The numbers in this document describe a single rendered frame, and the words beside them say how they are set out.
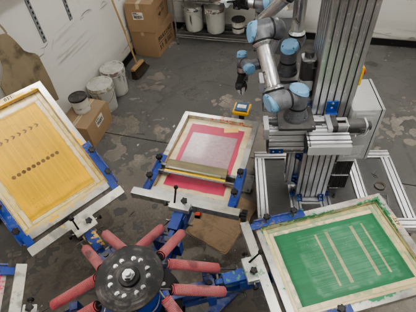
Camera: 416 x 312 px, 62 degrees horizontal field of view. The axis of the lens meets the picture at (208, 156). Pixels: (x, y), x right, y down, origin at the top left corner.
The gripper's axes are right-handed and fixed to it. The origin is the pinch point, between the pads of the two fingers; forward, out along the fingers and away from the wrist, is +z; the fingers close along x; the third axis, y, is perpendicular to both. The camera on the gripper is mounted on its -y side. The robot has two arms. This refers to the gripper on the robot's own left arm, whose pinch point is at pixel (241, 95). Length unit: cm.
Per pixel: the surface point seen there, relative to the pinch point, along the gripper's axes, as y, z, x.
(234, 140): -36.5, 12.6, -4.1
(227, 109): 106, 109, 42
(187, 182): -82, 12, 17
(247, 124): -20.7, 9.9, -9.7
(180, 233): -125, -2, 3
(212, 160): -59, 13, 6
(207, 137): -38.5, 12.7, 15.9
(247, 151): -49, 9, -16
